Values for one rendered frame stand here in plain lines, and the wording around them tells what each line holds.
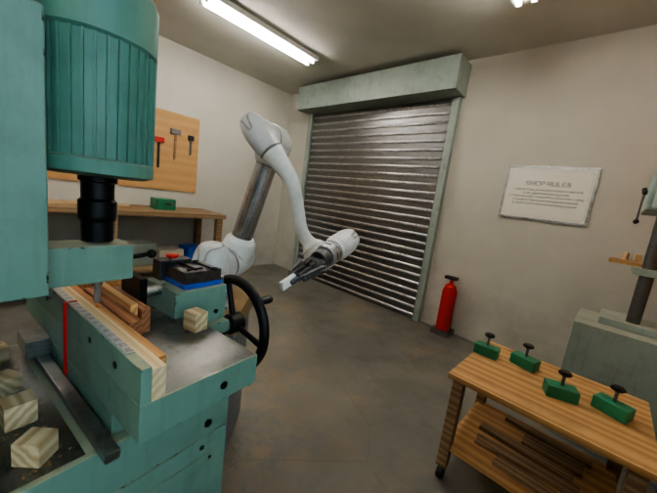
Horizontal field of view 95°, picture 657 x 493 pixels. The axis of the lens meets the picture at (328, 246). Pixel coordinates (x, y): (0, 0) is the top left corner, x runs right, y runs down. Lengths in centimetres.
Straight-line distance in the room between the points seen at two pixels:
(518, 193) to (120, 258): 301
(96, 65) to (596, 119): 315
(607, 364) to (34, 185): 240
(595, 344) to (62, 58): 239
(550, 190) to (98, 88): 304
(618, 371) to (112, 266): 230
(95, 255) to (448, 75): 317
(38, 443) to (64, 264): 27
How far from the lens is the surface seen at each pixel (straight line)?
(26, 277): 64
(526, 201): 319
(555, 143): 326
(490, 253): 325
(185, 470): 77
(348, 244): 118
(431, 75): 349
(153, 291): 79
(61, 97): 65
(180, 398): 56
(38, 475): 63
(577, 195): 316
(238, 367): 61
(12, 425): 72
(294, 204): 126
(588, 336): 229
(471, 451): 176
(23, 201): 62
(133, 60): 67
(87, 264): 69
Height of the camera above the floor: 121
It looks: 9 degrees down
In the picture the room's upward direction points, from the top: 8 degrees clockwise
